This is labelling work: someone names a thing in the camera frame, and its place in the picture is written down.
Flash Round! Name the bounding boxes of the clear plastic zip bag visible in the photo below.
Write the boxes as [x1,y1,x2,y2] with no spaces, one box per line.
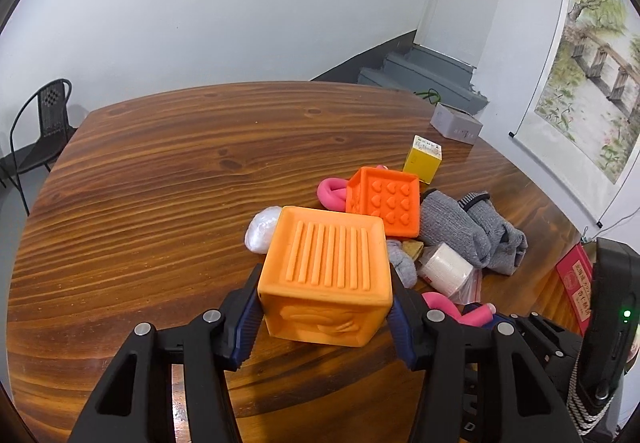
[420,268,484,308]

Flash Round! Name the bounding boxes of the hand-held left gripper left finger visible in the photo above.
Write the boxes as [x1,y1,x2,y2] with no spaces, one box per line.
[67,263,263,443]

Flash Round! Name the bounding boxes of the white plastic bag ball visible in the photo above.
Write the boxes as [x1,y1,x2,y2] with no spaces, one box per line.
[244,206,282,255]

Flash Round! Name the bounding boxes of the wooden desk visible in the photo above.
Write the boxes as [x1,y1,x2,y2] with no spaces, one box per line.
[5,81,601,443]

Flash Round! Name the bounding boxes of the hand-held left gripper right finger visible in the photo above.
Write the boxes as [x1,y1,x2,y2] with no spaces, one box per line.
[385,268,571,443]

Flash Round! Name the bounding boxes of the pink leopard sock pair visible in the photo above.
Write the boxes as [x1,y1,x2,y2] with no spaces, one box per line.
[421,292,497,328]

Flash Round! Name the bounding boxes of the yellow box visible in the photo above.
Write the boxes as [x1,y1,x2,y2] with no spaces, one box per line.
[403,134,443,185]

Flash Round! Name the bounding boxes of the hanging scroll painting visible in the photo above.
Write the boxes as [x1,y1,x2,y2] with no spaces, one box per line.
[509,0,640,224]

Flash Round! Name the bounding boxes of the grey sock with dark cuff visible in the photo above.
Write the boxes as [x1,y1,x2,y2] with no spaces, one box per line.
[457,192,528,276]

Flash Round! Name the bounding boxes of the pink foam twist loop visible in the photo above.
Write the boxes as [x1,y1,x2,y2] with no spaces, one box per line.
[317,164,391,212]

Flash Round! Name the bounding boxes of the grey stairs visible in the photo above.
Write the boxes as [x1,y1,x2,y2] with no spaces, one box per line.
[357,44,488,116]

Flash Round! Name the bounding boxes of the dark orange embossed cube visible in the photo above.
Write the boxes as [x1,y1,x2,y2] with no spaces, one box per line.
[345,166,421,239]

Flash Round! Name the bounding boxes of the red box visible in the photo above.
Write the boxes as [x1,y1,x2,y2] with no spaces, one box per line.
[555,243,598,336]

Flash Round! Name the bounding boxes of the pale grey box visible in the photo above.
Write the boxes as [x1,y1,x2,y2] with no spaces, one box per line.
[430,102,484,144]

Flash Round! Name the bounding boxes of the black metal chair patterned back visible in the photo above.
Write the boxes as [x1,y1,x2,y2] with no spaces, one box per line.
[9,78,78,216]

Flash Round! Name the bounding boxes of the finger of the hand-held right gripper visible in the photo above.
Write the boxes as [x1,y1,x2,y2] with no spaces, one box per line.
[490,313,586,376]

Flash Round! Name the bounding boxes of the light orange ribbed cube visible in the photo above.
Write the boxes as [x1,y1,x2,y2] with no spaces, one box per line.
[257,206,393,349]

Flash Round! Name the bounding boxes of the light grey knit sock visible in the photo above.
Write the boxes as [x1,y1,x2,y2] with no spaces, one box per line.
[419,190,493,269]

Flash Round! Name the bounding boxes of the white roll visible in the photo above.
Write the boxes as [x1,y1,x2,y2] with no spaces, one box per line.
[416,243,473,296]

